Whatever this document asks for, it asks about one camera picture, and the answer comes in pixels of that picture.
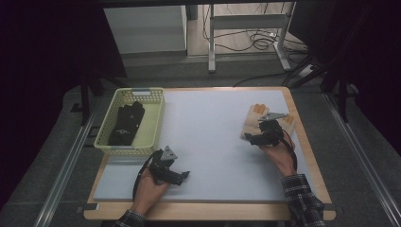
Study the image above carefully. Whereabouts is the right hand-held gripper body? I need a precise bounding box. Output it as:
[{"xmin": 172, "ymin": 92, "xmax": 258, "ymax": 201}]
[{"xmin": 257, "ymin": 113, "xmax": 288, "ymax": 148}]

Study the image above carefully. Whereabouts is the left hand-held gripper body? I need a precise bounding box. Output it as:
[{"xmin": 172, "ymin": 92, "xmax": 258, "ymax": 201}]
[{"xmin": 149, "ymin": 145, "xmax": 178, "ymax": 185}]

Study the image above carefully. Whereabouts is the pale yellow plastic basket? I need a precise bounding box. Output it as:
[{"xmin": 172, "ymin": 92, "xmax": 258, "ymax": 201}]
[{"xmin": 94, "ymin": 87, "xmax": 166, "ymax": 156}]

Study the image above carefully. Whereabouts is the black glove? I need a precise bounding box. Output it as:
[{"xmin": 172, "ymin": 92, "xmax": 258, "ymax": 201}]
[{"xmin": 108, "ymin": 100, "xmax": 146, "ymax": 147}]

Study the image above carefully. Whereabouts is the person's right hand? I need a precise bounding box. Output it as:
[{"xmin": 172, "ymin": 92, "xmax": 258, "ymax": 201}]
[{"xmin": 259, "ymin": 141, "xmax": 298, "ymax": 178}]

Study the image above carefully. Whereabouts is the person's left hand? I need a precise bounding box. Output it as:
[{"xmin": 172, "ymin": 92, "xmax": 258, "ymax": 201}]
[{"xmin": 131, "ymin": 171, "xmax": 169, "ymax": 216}]

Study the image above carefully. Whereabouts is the white foam mat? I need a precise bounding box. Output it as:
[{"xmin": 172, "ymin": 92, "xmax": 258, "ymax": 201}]
[{"xmin": 93, "ymin": 89, "xmax": 318, "ymax": 204}]

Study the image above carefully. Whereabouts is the black metal stand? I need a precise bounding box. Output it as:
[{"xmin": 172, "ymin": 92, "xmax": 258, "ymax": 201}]
[
  {"xmin": 78, "ymin": 74, "xmax": 107, "ymax": 127},
  {"xmin": 321, "ymin": 56, "xmax": 357, "ymax": 124}
]

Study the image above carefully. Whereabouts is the white cabinet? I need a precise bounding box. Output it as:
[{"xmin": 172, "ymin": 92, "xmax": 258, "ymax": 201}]
[{"xmin": 103, "ymin": 5, "xmax": 187, "ymax": 55}]

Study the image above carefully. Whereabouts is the right hand-held gripper black cable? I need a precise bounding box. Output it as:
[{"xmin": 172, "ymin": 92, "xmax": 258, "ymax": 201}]
[{"xmin": 282, "ymin": 129, "xmax": 299, "ymax": 171}]

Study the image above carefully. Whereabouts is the hand-held gripper black cable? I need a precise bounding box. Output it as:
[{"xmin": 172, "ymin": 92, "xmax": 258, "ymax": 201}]
[
  {"xmin": 131, "ymin": 150, "xmax": 164, "ymax": 201},
  {"xmin": 282, "ymin": 129, "xmax": 299, "ymax": 171}
]

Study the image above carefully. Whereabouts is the left hand-held gripper black cable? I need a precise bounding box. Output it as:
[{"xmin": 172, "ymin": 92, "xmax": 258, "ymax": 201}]
[{"xmin": 131, "ymin": 150, "xmax": 164, "ymax": 201}]

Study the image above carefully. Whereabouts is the long black floor cable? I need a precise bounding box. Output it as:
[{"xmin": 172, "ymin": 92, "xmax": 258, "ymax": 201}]
[{"xmin": 233, "ymin": 71, "xmax": 291, "ymax": 88}]

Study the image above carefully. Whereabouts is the black table corner bracket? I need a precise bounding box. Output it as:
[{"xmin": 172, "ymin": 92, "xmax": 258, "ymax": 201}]
[{"xmin": 76, "ymin": 202, "xmax": 99, "ymax": 214}]

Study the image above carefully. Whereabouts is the tangle of black floor cables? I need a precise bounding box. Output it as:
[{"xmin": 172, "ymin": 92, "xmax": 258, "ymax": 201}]
[{"xmin": 201, "ymin": 3, "xmax": 308, "ymax": 53}]

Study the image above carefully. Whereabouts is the aluminium floor rail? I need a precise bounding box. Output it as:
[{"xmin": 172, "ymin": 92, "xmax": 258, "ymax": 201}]
[
  {"xmin": 32, "ymin": 103, "xmax": 98, "ymax": 227},
  {"xmin": 324, "ymin": 93, "xmax": 401, "ymax": 226}
]

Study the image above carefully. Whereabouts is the white metal desk frame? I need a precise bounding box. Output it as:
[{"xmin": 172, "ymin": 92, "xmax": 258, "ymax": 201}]
[{"xmin": 207, "ymin": 2, "xmax": 297, "ymax": 74}]

